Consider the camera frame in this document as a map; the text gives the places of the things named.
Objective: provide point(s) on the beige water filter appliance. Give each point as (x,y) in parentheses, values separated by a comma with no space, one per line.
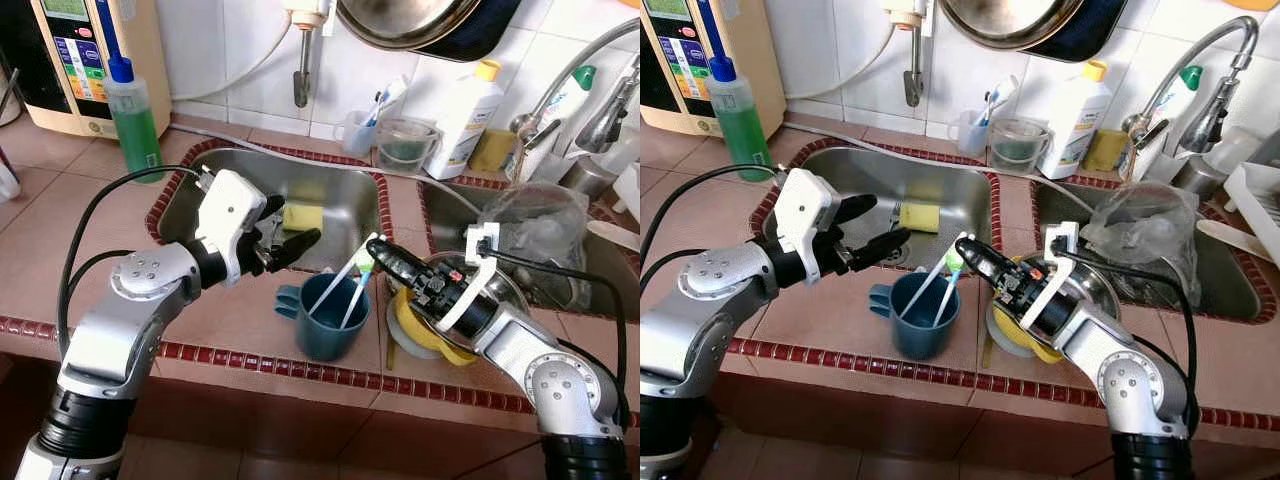
(150,40)
(770,40)

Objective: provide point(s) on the small stainless steel cup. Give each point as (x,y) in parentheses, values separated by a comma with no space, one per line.
(1195,178)
(585,178)

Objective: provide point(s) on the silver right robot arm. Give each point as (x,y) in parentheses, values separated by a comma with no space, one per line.
(1130,385)
(560,390)

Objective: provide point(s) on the mustard yellow sponge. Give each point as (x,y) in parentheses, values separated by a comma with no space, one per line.
(492,150)
(1105,150)

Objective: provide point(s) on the bright yellow sponge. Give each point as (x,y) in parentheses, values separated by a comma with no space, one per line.
(303,217)
(920,217)

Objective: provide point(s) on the green white toothbrush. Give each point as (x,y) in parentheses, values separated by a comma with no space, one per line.
(943,300)
(352,305)

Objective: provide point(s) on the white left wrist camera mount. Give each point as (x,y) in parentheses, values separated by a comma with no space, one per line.
(230,215)
(805,215)

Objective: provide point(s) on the cream plastic spatula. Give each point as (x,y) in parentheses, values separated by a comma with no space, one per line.
(610,233)
(1230,238)

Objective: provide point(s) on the clear plastic bucket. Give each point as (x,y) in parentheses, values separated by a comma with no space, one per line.
(1018,150)
(405,150)

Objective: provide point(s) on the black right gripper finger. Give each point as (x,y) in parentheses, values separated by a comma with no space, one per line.
(395,260)
(982,260)

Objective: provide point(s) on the stainless steel sink basin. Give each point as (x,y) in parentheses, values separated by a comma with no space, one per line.
(450,210)
(950,190)
(1230,280)
(330,190)

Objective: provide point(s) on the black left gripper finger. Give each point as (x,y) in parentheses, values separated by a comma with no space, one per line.
(857,208)
(295,248)
(272,208)
(880,248)

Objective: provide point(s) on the hanging steel wok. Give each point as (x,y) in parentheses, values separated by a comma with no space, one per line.
(1000,25)
(400,25)

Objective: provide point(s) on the plain white toothbrush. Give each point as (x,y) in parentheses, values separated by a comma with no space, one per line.
(920,295)
(330,293)

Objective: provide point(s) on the yellow plastic bowl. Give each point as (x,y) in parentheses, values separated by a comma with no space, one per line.
(415,325)
(1005,335)

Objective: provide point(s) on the chrome wall tap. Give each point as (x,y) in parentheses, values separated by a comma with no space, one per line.
(913,80)
(303,75)

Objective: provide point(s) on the white mug dark print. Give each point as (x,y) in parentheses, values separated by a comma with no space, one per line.
(8,185)

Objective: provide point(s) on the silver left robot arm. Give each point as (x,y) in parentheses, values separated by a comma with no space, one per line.
(690,340)
(110,340)

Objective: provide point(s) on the white bottle green cap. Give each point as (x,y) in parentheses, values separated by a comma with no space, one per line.
(1180,100)
(570,100)

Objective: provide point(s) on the clear crumpled plastic bag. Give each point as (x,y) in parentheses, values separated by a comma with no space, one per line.
(1140,225)
(540,230)

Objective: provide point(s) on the chrome gooseneck faucet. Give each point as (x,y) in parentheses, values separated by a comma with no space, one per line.
(1205,125)
(610,115)

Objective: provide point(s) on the green dish soap bottle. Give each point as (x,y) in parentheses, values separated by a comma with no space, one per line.
(135,130)
(740,130)

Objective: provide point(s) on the white detergent bottle yellow cap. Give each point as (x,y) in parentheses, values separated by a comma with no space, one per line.
(465,130)
(1075,130)

